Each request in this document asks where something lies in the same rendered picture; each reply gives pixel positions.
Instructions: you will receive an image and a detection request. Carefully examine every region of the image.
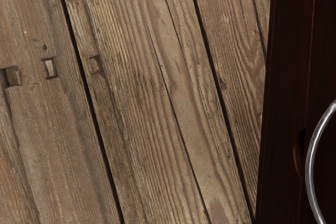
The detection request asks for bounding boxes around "dark wooden drawer cabinet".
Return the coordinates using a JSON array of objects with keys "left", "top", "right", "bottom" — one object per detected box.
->
[{"left": 255, "top": 0, "right": 336, "bottom": 224}]

